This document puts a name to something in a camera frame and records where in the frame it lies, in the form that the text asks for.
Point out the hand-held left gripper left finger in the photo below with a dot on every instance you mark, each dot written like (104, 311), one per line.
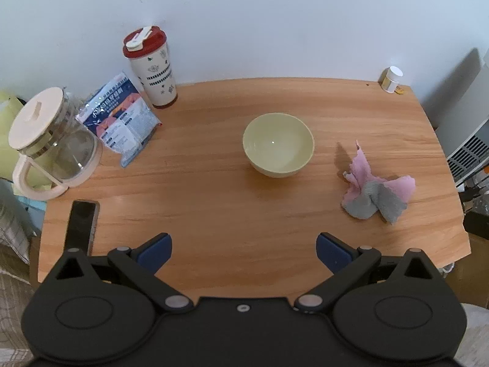
(154, 253)

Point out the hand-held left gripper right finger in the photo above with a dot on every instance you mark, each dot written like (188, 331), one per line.
(333, 254)

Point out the pink and grey cleaning cloth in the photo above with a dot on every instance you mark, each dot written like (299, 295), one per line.
(376, 195)

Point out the pale yellow bowl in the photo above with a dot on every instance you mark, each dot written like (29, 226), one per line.
(279, 145)

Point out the black smartphone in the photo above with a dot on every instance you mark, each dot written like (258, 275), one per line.
(82, 225)

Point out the blue printed packet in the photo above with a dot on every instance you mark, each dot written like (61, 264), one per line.
(120, 122)

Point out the checked grey cloth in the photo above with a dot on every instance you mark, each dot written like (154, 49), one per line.
(15, 218)

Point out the glass pitcher with cream lid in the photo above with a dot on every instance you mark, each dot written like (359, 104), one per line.
(46, 137)

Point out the white tumbler with red lid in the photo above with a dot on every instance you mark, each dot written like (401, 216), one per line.
(156, 76)

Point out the small white-capped bottle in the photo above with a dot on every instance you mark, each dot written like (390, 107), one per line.
(390, 78)

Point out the white appliance with vents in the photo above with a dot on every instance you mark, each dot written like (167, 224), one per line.
(470, 122)

